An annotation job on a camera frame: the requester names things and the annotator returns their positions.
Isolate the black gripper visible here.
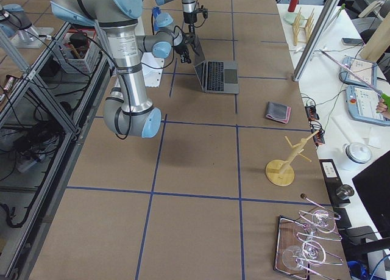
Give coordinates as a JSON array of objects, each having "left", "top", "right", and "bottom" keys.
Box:
[{"left": 183, "top": 12, "right": 197, "bottom": 36}]

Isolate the grey laptop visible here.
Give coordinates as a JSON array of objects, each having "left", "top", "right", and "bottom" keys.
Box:
[{"left": 194, "top": 36, "right": 239, "bottom": 95}]

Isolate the pale green plate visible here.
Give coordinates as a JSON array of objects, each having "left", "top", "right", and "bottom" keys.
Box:
[{"left": 283, "top": 12, "right": 298, "bottom": 25}]

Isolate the wooden dish rack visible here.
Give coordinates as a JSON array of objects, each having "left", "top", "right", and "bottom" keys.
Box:
[{"left": 292, "top": 9, "right": 314, "bottom": 46}]

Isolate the grey plastic basket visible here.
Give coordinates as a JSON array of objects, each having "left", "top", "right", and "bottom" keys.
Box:
[{"left": 56, "top": 43, "right": 99, "bottom": 74}]

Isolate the orange black circuit board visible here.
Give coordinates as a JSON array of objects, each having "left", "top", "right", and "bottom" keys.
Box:
[{"left": 305, "top": 105, "right": 319, "bottom": 121}]

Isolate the black smartphone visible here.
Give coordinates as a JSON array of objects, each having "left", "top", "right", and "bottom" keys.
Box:
[{"left": 341, "top": 38, "right": 364, "bottom": 46}]

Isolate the wooden mug tree stand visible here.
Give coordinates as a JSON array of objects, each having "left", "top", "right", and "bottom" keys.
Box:
[{"left": 265, "top": 130, "right": 319, "bottom": 187}]

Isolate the white kettle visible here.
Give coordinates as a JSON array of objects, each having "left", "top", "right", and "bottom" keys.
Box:
[{"left": 340, "top": 142, "right": 372, "bottom": 170}]

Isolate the black monitor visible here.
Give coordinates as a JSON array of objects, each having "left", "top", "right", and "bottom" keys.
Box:
[{"left": 352, "top": 156, "right": 389, "bottom": 237}]

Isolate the dark rectangular tray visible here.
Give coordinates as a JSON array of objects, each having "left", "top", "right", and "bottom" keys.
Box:
[{"left": 274, "top": 215, "right": 314, "bottom": 279}]

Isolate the clear wine glass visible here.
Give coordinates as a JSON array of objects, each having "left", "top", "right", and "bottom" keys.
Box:
[{"left": 282, "top": 245, "right": 308, "bottom": 271}]

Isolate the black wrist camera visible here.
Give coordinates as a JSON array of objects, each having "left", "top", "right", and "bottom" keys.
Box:
[{"left": 196, "top": 5, "right": 208, "bottom": 20}]

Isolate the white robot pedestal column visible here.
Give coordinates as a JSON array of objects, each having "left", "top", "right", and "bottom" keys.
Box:
[{"left": 141, "top": 52, "right": 165, "bottom": 88}]

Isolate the aluminium frame post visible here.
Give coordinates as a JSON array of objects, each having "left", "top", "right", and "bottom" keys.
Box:
[{"left": 292, "top": 0, "right": 339, "bottom": 82}]

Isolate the metal grabber tool green handle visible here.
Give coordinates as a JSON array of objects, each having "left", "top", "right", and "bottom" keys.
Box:
[{"left": 319, "top": 49, "right": 389, "bottom": 106}]

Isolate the wire glass holder rack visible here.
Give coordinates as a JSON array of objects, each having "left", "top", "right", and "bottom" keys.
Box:
[{"left": 296, "top": 193, "right": 344, "bottom": 266}]

